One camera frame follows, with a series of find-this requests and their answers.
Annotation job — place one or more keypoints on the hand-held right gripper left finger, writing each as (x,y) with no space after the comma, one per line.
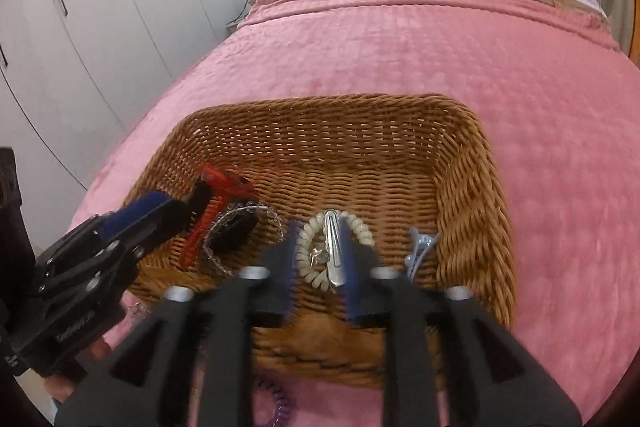
(287,267)

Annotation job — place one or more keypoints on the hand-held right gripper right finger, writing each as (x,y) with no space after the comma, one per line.
(354,277)

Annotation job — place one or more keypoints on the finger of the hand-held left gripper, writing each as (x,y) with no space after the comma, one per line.
(150,234)
(142,207)

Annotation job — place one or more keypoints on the silver metal hair clip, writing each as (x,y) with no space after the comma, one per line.
(332,252)

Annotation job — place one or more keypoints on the blue hair claw clip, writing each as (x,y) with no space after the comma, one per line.
(417,252)

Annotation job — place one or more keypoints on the brown wicker basket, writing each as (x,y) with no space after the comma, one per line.
(350,157)

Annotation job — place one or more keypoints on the person's left hand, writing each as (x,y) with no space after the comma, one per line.
(60,389)

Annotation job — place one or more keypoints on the white wardrobe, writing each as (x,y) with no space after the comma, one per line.
(100,32)

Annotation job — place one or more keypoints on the pink fleece blanket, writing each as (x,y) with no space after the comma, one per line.
(400,47)

